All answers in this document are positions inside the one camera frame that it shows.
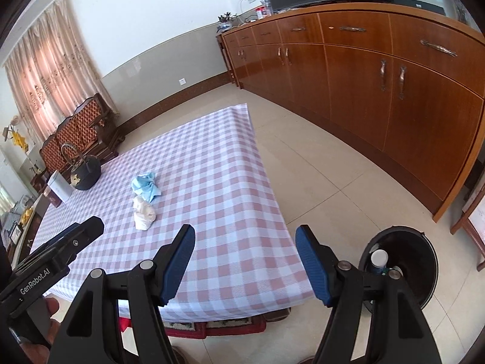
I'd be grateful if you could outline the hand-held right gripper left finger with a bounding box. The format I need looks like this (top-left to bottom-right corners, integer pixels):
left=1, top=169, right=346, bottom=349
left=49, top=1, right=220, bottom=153
left=56, top=224, right=196, bottom=364

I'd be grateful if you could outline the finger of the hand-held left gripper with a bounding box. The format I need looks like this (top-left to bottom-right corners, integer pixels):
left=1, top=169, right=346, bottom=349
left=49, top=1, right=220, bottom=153
left=42, top=216, right=105, bottom=258
left=28, top=223, right=86, bottom=254

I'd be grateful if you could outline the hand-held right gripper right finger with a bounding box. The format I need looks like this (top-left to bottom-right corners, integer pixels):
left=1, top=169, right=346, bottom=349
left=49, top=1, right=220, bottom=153
left=295, top=224, right=442, bottom=364

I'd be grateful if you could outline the white tissue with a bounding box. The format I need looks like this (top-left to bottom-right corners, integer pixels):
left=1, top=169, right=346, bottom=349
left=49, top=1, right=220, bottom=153
left=132, top=196, right=157, bottom=231

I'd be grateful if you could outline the white plastic bottle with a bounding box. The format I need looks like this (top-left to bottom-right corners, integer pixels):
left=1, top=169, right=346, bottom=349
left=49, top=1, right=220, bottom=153
left=369, top=249, right=389, bottom=275

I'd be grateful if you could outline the blue face mask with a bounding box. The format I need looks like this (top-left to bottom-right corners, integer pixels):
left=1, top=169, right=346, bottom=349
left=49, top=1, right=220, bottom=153
left=131, top=172, right=162, bottom=203

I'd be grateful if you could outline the black plastic bucket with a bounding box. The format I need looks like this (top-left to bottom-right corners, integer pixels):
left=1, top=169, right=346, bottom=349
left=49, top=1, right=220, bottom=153
left=358, top=227, right=439, bottom=308

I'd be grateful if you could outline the person's left hand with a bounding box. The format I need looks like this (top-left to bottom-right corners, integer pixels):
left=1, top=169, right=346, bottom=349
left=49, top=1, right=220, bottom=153
left=17, top=296, right=72, bottom=364

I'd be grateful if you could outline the white tin box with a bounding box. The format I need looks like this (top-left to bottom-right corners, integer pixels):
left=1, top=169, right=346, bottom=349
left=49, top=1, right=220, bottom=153
left=45, top=170, right=72, bottom=208

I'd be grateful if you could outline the black iron kettle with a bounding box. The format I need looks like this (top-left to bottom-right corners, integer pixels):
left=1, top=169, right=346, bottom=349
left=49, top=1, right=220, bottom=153
left=61, top=142, right=102, bottom=191

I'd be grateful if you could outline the pink checked tablecloth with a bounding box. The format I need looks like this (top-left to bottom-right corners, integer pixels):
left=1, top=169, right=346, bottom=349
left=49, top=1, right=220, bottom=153
left=30, top=102, right=317, bottom=317

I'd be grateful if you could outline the carved wooden bench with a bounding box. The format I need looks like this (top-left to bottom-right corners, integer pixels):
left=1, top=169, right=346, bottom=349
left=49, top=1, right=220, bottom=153
left=38, top=93, right=125, bottom=177

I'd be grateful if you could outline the carved wooden stand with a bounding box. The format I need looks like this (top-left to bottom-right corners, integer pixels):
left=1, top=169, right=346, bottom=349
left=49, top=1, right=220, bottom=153
left=450, top=193, right=485, bottom=271

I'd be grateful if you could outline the brown wooden sideboard cabinet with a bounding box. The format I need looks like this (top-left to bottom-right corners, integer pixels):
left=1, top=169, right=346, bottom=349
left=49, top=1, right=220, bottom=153
left=216, top=2, right=485, bottom=222

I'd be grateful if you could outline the beige embroidered curtain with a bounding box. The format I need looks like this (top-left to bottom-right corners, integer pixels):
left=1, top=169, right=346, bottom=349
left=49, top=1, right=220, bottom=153
left=4, top=0, right=120, bottom=156

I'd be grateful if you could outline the small potted plant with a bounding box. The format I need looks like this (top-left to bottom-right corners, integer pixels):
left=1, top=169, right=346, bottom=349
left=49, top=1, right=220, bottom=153
left=217, top=11, right=240, bottom=33

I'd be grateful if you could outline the black set-top box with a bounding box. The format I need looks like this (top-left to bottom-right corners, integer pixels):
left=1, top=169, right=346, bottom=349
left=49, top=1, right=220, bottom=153
left=394, top=0, right=446, bottom=16

